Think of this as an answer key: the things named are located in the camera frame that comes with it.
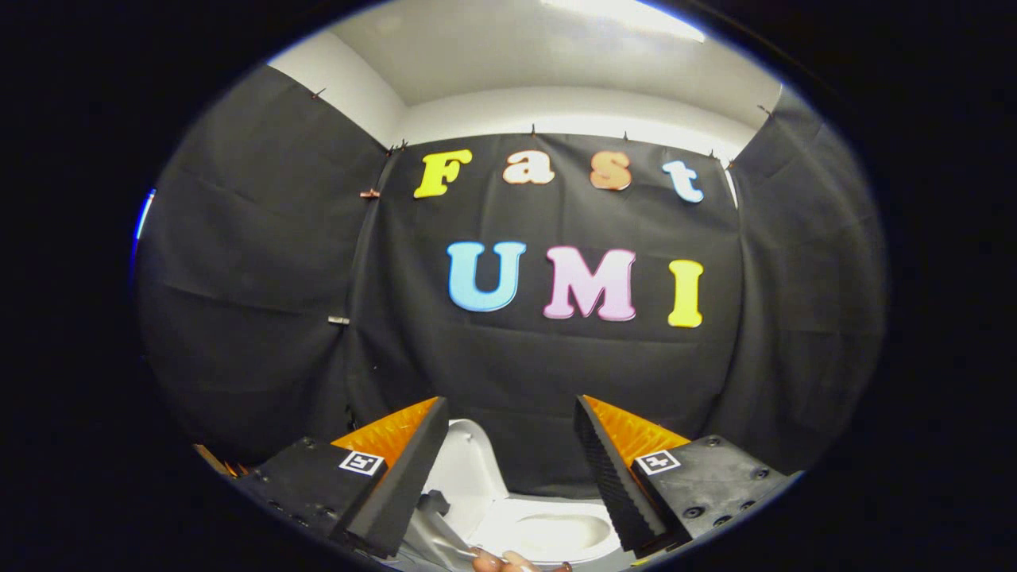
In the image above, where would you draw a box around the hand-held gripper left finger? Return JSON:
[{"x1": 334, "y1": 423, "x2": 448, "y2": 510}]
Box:
[{"x1": 234, "y1": 396, "x2": 450, "y2": 560}]

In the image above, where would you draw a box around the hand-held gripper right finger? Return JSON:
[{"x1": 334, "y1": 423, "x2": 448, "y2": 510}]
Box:
[{"x1": 574, "y1": 395, "x2": 798, "y2": 560}]

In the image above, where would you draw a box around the black backdrop cloth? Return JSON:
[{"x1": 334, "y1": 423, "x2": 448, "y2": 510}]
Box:
[{"x1": 133, "y1": 65, "x2": 887, "y2": 497}]

